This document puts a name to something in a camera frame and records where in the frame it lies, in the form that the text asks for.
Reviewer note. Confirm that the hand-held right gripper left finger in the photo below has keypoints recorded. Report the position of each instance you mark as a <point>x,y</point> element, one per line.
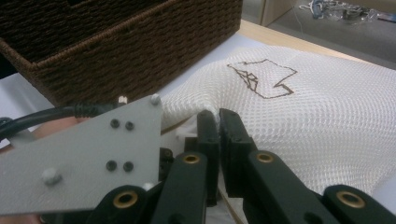
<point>209,140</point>

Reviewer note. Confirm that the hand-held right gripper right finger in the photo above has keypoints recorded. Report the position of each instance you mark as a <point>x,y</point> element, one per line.
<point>233,149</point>

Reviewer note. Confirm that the white printed cloth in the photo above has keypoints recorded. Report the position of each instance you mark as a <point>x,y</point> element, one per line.
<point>311,124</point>

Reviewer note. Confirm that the brown woven basket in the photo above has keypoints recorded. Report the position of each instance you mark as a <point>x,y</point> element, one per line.
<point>124,46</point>

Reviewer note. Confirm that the white-topped wooden table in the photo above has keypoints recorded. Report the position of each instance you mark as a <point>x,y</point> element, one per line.
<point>18,93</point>

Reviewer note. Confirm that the clear plastic clutter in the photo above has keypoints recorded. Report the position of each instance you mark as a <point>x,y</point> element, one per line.
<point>336,11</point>

